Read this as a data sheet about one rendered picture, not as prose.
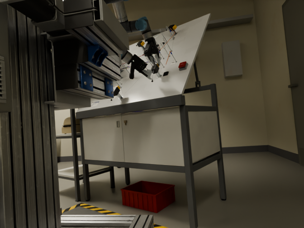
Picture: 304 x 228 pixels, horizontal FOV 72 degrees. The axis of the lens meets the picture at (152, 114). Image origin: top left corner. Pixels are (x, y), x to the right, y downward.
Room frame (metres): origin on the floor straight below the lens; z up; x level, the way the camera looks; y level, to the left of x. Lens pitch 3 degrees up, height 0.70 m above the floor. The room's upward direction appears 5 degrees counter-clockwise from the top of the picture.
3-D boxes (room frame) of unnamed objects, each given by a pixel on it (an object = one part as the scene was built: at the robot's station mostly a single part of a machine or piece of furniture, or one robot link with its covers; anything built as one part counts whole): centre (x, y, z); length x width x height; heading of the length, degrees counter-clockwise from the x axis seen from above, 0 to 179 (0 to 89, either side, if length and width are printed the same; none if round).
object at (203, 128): (1.96, 0.06, 0.60); 1.17 x 0.58 x 0.40; 52
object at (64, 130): (2.32, 0.82, 0.76); 0.30 x 0.21 x 0.20; 146
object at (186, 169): (1.95, 0.07, 0.40); 1.18 x 0.60 x 0.80; 52
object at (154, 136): (1.55, 0.03, 0.60); 0.55 x 0.03 x 0.39; 52
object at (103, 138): (1.89, 0.46, 0.60); 0.55 x 0.02 x 0.39; 52
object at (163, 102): (1.70, 0.26, 0.83); 1.18 x 0.05 x 0.06; 52
